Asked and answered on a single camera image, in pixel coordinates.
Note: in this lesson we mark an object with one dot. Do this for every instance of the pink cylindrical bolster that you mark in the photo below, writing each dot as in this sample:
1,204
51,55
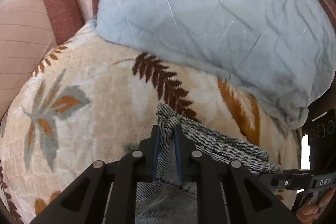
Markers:
29,29

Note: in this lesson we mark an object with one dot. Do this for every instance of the grey denim jeans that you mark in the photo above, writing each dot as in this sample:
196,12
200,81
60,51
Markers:
167,200

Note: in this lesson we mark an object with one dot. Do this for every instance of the right hand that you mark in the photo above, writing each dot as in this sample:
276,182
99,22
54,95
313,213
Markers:
311,212

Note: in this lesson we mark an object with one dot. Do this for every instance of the leaf pattern bed blanket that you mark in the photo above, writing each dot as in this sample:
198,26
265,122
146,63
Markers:
90,100

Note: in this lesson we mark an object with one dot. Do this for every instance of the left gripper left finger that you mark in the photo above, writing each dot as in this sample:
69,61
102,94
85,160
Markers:
106,193

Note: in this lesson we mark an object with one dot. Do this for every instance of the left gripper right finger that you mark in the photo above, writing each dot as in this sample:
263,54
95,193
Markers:
226,193

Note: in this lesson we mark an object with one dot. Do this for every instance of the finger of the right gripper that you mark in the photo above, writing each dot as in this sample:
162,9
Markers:
285,174

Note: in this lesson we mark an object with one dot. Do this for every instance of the light blue quilted pillow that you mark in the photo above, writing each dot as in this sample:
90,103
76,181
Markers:
280,51

